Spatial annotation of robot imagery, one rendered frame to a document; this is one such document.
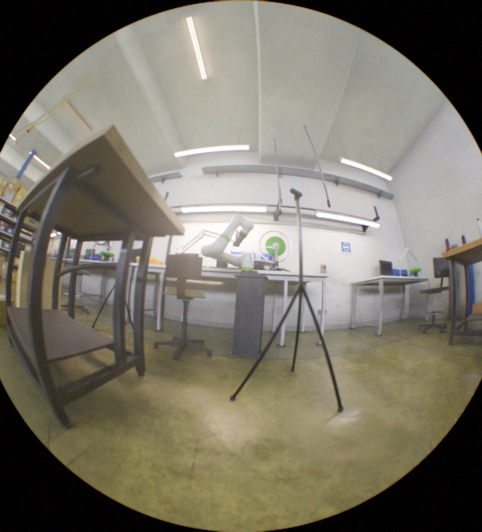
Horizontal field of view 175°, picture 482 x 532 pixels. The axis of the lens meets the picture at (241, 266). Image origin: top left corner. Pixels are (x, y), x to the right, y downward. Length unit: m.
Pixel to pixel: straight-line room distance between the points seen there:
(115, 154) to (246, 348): 1.62
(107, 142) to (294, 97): 3.06
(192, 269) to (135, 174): 0.96
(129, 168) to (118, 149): 0.08
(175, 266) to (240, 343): 0.94
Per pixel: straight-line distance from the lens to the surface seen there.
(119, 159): 0.54
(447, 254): 2.10
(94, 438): 0.79
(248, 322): 1.53
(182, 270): 1.33
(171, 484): 0.65
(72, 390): 0.77
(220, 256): 1.55
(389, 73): 4.45
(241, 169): 3.87
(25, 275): 1.61
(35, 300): 0.61
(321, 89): 3.34
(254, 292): 1.50
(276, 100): 3.28
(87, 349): 0.83
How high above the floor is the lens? 0.60
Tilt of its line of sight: 11 degrees up
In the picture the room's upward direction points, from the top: 4 degrees clockwise
